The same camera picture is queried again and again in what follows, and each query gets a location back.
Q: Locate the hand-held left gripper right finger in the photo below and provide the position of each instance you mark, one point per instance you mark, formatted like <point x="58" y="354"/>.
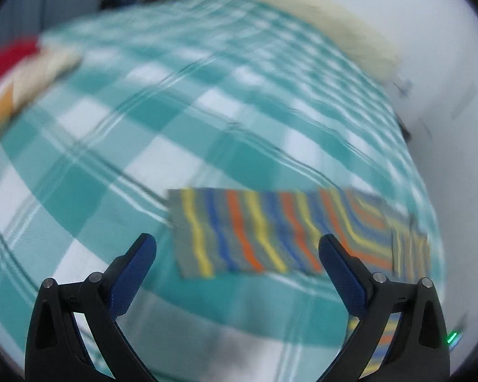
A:
<point x="346" y="278"/>

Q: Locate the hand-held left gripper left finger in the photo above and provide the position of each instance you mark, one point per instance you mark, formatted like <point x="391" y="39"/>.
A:
<point x="133" y="278"/>

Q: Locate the striped knit sweater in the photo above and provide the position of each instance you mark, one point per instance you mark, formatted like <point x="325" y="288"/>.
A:
<point x="263" y="234"/>

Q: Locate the bed with green plaid blanket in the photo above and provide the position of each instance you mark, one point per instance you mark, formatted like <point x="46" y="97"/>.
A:
<point x="163" y="99"/>

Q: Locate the cream patterned folded cloth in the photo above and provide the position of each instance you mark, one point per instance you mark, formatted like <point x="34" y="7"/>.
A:
<point x="36" y="75"/>

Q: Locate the cream padded headboard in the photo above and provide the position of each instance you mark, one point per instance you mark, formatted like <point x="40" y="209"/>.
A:
<point x="342" y="36"/>

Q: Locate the red folded cloth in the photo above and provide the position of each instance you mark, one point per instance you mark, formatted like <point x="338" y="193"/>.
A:
<point x="8" y="61"/>

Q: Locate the blue curtain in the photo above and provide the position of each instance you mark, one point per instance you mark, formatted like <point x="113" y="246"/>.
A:
<point x="24" y="12"/>

